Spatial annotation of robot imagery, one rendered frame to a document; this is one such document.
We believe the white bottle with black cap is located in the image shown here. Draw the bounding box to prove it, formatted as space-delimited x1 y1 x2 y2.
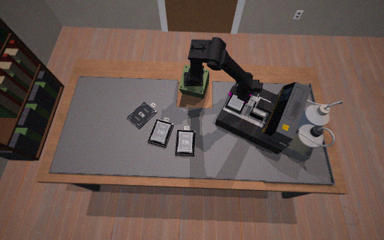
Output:
288 124 323 155

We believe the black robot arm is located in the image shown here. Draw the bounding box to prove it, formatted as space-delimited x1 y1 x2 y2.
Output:
184 37 263 93

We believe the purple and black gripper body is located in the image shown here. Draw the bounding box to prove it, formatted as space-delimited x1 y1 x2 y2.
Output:
230 85 251 103

